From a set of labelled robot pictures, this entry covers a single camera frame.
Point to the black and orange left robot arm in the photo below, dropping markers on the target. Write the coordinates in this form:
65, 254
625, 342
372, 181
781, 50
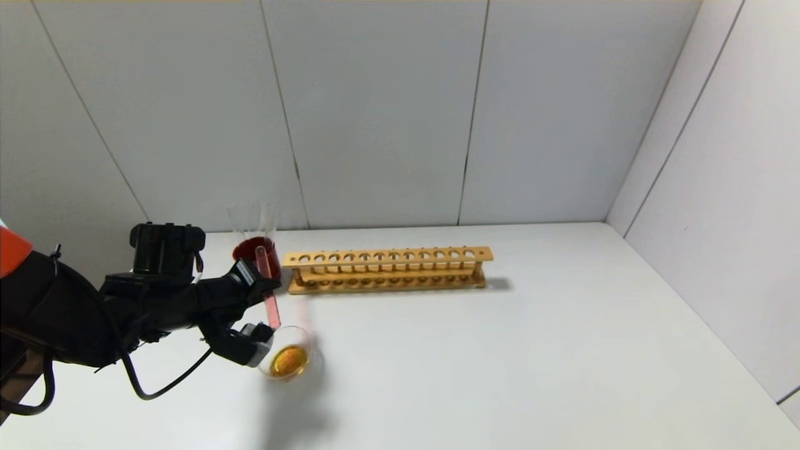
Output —
75, 312

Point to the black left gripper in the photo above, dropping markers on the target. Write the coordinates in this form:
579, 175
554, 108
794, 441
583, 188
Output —
245, 277

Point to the red pigment test tube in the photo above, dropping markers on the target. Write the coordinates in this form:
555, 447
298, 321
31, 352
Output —
272, 312

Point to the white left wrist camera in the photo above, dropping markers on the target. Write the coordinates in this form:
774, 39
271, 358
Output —
247, 347

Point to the clear glass beaker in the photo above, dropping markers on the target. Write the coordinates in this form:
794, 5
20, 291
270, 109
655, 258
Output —
294, 362

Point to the wooden test tube rack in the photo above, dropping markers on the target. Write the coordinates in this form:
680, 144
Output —
387, 256

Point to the yellow pigment test tube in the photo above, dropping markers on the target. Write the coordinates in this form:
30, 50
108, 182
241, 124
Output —
239, 220

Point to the dark red cup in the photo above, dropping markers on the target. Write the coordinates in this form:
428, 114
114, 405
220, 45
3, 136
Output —
249, 249

